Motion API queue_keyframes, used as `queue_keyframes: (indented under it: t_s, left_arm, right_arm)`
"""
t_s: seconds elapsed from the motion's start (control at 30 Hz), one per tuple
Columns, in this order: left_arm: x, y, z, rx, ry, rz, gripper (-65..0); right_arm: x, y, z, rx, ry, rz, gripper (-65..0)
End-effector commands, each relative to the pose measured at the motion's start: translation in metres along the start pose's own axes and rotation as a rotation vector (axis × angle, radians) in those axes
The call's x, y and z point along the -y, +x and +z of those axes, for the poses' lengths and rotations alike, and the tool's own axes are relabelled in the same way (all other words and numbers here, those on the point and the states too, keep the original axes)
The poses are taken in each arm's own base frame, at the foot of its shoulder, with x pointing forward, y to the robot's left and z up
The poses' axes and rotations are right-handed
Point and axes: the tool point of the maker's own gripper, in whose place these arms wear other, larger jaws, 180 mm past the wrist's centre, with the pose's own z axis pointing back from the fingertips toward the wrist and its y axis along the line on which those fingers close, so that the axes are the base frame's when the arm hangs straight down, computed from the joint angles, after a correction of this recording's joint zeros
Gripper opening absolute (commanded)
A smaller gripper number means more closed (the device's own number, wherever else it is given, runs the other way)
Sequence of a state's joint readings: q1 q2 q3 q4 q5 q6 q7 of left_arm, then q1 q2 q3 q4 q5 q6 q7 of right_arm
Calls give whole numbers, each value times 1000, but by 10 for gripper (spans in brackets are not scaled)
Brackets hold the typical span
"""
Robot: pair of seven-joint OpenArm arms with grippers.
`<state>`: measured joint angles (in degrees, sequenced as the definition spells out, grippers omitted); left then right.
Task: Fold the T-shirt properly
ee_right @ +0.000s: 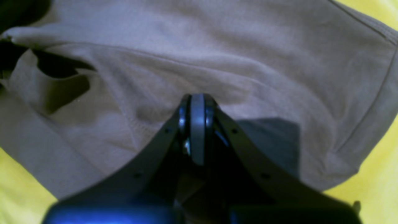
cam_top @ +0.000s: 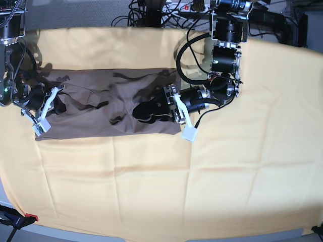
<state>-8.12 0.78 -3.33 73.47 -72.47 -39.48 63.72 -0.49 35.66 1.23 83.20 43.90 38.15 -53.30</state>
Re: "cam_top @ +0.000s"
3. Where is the brown T-shirt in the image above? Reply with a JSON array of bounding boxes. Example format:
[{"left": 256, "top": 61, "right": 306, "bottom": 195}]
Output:
[{"left": 35, "top": 68, "right": 181, "bottom": 141}]

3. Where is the yellow tablecloth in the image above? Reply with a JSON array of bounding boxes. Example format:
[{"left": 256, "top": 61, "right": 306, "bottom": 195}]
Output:
[{"left": 1, "top": 39, "right": 322, "bottom": 241}]

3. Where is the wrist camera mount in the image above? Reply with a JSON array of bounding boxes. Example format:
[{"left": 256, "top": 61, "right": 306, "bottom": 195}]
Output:
[
  {"left": 33, "top": 84, "right": 65, "bottom": 137},
  {"left": 174, "top": 93, "right": 197, "bottom": 143}
]

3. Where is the black power adapter box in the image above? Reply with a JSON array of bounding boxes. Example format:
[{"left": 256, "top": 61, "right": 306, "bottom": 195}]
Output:
[{"left": 249, "top": 9, "right": 286, "bottom": 27}]

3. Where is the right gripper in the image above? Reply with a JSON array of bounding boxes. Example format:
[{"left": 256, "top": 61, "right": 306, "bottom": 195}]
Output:
[{"left": 19, "top": 84, "right": 67, "bottom": 117}]

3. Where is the black table post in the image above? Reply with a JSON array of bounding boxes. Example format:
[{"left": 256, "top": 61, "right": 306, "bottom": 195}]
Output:
[{"left": 143, "top": 0, "right": 165, "bottom": 28}]

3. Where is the black clamp with red tip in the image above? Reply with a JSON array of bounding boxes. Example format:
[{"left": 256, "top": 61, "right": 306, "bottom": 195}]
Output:
[{"left": 1, "top": 205, "right": 38, "bottom": 242}]

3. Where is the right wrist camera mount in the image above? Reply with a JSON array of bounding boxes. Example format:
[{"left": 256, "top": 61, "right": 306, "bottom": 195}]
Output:
[{"left": 33, "top": 84, "right": 65, "bottom": 137}]

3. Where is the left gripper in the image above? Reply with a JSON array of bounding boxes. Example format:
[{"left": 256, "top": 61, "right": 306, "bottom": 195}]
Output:
[{"left": 132, "top": 84, "right": 209, "bottom": 124}]

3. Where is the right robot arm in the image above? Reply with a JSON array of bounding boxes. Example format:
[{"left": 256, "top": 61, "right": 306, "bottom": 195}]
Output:
[{"left": 1, "top": 1, "right": 66, "bottom": 122}]

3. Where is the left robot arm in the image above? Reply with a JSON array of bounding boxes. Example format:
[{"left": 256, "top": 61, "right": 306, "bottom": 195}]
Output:
[{"left": 133, "top": 1, "right": 253, "bottom": 124}]

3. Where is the black upright panel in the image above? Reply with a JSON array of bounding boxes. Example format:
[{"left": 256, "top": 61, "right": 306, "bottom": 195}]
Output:
[{"left": 298, "top": 14, "right": 308, "bottom": 48}]

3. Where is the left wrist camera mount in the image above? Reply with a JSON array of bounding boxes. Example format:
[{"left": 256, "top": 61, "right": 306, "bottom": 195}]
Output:
[{"left": 174, "top": 93, "right": 197, "bottom": 143}]

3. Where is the black clamp right corner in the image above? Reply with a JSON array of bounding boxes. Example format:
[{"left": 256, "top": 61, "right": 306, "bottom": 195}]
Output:
[{"left": 311, "top": 225, "right": 323, "bottom": 240}]

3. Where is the white power strip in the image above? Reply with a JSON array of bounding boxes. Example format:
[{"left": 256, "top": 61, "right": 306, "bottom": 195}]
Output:
[{"left": 163, "top": 2, "right": 210, "bottom": 14}]

